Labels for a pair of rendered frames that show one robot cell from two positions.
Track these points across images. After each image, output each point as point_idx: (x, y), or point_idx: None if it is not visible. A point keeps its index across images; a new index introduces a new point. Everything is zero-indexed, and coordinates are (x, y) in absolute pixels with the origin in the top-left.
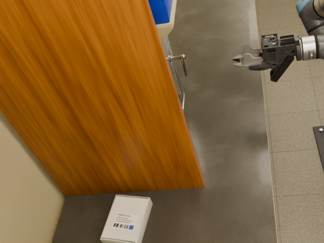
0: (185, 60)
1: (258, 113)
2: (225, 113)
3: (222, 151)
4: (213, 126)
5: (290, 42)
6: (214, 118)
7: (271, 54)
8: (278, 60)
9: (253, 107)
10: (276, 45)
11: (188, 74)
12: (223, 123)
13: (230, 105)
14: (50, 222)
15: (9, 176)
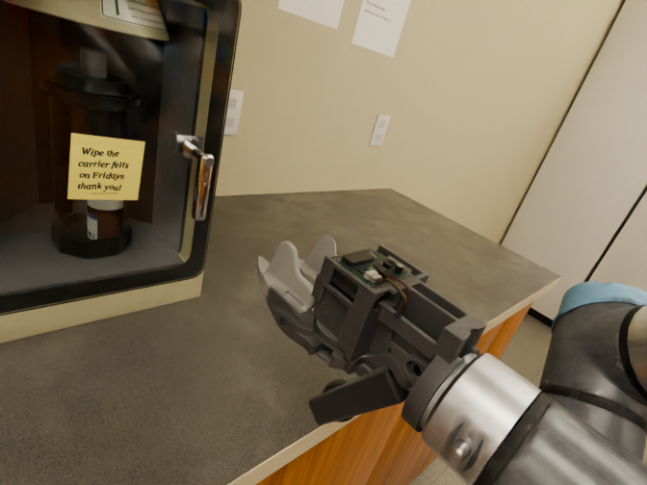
0: (202, 168)
1: (232, 455)
2: (195, 378)
3: (27, 434)
4: (138, 372)
5: (434, 329)
6: (169, 363)
7: (340, 303)
8: (345, 350)
9: (248, 432)
10: (372, 285)
11: (194, 216)
12: (156, 389)
13: (229, 376)
14: None
15: None
